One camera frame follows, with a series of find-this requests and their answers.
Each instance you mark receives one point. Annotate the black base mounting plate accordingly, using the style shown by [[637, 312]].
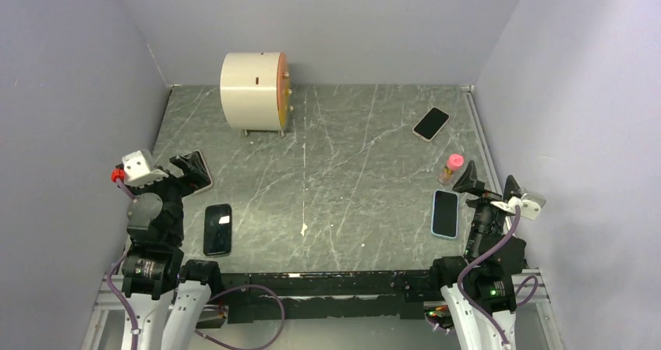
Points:
[[249, 297]]

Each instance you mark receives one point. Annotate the aluminium frame rail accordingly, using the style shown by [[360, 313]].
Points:
[[106, 302]]

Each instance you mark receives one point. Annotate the phone in pink case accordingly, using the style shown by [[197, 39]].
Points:
[[430, 124]]

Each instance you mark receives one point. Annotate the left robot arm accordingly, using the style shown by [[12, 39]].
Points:
[[163, 296]]

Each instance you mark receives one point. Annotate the white cylindrical drum device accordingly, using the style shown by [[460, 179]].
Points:
[[254, 91]]

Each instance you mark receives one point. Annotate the beige phone case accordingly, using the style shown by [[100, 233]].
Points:
[[202, 178]]

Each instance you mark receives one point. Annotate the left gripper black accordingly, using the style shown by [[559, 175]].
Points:
[[171, 179]]

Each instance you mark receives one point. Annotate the phone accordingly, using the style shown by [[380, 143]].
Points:
[[430, 124], [444, 220], [217, 230]]

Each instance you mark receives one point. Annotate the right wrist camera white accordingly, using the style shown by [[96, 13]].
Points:
[[530, 205]]

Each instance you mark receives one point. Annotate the phone in blue case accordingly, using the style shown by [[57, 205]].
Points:
[[444, 220]]

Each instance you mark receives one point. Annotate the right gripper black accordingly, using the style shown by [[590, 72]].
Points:
[[468, 181]]

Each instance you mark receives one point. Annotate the pink capped small bottle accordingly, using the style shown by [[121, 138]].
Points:
[[452, 165]]

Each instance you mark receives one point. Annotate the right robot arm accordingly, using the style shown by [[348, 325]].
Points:
[[478, 286]]

